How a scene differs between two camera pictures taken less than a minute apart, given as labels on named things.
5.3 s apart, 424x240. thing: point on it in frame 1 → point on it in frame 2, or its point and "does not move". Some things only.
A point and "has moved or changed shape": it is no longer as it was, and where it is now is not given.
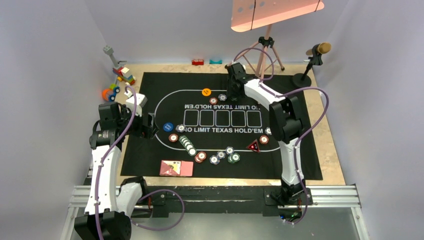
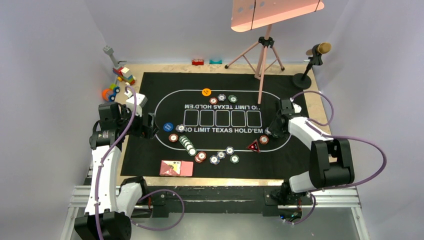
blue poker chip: (221, 155) does not move
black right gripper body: (231, 91) → (274, 128)
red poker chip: (264, 139) does not move
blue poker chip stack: (214, 160) does not move
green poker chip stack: (233, 158) has moved or changed shape
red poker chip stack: (200, 157) does not move
